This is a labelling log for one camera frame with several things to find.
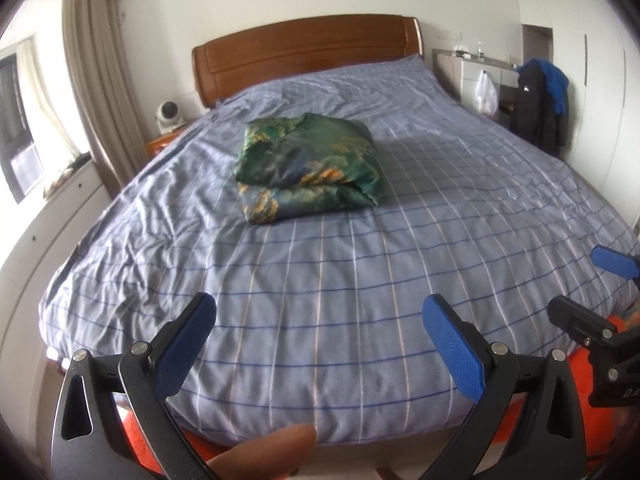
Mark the window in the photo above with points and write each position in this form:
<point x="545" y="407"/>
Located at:
<point x="17" y="125"/>

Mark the wooden nightstand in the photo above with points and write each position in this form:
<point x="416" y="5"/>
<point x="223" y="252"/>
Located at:
<point x="162" y="142"/>

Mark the black jacket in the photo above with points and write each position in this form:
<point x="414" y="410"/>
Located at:
<point x="532" y="110"/>

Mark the white low cabinet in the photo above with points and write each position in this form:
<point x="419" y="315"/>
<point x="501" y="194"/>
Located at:
<point x="55" y="220"/>

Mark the white round camera device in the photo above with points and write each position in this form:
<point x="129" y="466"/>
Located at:
<point x="169" y="116"/>

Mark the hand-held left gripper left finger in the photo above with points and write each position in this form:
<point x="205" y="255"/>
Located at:
<point x="187" y="340"/>

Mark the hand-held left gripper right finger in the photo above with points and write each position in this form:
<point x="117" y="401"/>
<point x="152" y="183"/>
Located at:
<point x="452" y="345"/>

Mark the green printed padded jacket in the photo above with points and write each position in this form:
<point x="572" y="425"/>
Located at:
<point x="310" y="160"/>

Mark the bed with blue plaid duvet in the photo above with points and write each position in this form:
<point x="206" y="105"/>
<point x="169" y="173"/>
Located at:
<point x="350" y="285"/>

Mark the blue jacket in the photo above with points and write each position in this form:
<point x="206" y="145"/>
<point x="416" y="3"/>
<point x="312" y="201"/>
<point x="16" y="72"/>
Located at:
<point x="556" y="87"/>

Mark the white dresser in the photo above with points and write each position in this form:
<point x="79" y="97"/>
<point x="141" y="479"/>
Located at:
<point x="457" y="72"/>

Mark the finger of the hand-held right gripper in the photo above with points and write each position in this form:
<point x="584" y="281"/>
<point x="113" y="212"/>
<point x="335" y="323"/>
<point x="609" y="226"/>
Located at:
<point x="575" y="316"/>
<point x="617" y="264"/>

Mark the brown wooden headboard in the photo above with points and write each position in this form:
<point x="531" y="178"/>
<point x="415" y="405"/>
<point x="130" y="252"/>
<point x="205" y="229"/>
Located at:
<point x="300" y="50"/>

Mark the person's left hand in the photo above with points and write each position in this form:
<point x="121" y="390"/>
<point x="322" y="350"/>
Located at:
<point x="265" y="452"/>

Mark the orange cloth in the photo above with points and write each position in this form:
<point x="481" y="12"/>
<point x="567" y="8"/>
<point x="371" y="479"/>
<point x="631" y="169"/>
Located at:
<point x="582" y="385"/>

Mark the beige curtain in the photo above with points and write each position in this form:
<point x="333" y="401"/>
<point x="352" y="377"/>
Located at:
<point x="95" y="85"/>

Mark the white wardrobe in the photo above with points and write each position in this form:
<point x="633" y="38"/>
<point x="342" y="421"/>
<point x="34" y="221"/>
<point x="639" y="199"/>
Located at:
<point x="600" y="85"/>

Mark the white plastic bag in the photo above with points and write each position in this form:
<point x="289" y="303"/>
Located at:
<point x="485" y="94"/>

